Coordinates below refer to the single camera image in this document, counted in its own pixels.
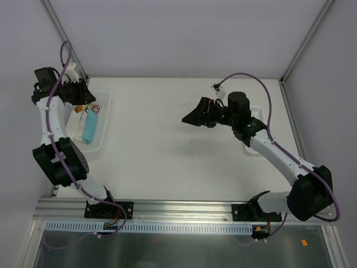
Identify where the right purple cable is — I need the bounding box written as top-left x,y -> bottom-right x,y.
214,72 -> 341,246

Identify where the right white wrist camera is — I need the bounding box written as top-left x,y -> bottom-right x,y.
211,83 -> 226,99

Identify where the blue paper napkin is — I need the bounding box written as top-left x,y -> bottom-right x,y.
82,109 -> 98,144

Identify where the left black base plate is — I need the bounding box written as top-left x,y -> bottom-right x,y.
84,201 -> 134,219

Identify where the white slotted cable duct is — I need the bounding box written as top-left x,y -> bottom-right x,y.
45,221 -> 253,236

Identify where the small white utensil tray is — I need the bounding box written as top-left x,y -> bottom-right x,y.
243,105 -> 265,157

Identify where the right rolled white napkin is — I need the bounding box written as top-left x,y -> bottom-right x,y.
74,104 -> 93,141

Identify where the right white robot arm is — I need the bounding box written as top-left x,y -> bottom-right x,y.
181,92 -> 333,221

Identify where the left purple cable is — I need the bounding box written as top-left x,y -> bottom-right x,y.
41,41 -> 128,250

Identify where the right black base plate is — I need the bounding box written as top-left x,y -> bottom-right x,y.
231,202 -> 282,222

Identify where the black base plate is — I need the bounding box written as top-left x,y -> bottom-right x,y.
84,201 -> 134,219
231,202 -> 282,222

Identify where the large white plastic basket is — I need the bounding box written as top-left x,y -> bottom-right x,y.
65,90 -> 112,155

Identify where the iridescent spoon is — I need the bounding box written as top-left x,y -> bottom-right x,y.
92,104 -> 100,113

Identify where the purple cable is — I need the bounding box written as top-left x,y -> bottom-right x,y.
41,41 -> 128,250
214,72 -> 341,246

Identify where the aluminium mounting rail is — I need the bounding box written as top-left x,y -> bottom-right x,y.
32,197 -> 335,224

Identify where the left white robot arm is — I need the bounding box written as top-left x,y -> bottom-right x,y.
31,67 -> 117,218

